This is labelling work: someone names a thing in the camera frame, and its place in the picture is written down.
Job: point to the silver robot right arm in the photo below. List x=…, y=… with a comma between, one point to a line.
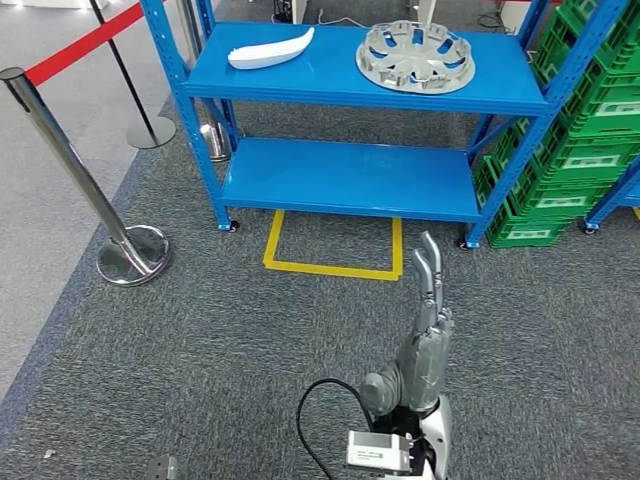
x=442, y=437

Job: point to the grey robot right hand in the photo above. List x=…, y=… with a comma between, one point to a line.
x=425, y=364

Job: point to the dark robot foot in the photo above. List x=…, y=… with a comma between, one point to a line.
x=164, y=468

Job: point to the wide white desk panel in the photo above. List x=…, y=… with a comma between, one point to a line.
x=512, y=13

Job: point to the black stanchion with flat base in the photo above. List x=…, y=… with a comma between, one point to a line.
x=150, y=134

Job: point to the silver plastic hubcap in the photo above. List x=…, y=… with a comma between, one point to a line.
x=415, y=56

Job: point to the white curved plastic part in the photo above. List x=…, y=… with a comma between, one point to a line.
x=270, y=54

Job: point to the blue metal shelf rack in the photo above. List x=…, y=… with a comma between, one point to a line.
x=620, y=192
x=350, y=175

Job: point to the chrome stanchion with mirror base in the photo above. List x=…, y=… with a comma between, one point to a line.
x=135, y=255

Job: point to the red barrier belt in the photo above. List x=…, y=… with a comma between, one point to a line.
x=84, y=45

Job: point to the chrome stanchion with domed base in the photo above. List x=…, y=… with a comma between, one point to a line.
x=216, y=142

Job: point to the narrow white desk panel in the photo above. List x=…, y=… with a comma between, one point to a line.
x=299, y=10

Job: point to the white display platform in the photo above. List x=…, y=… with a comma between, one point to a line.
x=50, y=3

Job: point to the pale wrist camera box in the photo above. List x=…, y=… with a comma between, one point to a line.
x=377, y=454

